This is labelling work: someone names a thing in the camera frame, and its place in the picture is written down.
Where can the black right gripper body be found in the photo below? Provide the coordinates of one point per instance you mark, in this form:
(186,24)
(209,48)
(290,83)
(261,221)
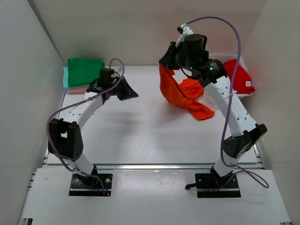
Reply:
(177,58)

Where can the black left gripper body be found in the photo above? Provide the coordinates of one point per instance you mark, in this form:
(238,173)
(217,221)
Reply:
(122,89)

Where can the orange t shirt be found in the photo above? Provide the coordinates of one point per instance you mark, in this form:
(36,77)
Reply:
(183,95)

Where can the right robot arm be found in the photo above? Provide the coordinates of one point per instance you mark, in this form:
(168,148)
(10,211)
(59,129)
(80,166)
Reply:
(190,54)

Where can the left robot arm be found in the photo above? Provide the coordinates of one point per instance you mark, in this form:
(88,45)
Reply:
(64,134)

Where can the pink folded t shirt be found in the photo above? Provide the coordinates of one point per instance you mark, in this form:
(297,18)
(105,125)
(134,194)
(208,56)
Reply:
(77,90)

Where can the green folded t shirt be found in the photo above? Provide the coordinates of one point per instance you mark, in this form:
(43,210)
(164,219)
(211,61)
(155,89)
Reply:
(83,63)

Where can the white plastic basket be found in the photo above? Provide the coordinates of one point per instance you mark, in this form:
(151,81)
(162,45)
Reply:
(224,57)

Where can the teal folded t shirt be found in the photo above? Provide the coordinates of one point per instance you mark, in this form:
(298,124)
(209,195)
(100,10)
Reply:
(65,80)

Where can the red t shirt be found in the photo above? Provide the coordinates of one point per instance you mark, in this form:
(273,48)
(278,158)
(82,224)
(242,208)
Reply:
(242,82)

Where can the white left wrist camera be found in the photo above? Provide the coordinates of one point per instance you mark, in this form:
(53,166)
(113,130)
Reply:
(118,69)

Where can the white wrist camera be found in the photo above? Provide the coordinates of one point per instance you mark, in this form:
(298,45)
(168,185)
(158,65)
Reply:
(184,31)
(118,69)

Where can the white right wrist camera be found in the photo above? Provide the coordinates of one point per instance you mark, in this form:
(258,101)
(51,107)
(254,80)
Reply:
(184,31)

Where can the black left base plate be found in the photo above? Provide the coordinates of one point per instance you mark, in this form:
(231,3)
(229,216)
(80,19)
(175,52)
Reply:
(87,186)

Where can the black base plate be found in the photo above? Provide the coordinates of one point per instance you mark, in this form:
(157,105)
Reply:
(207,186)
(87,186)

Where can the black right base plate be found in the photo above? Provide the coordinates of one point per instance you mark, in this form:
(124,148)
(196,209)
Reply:
(207,186)

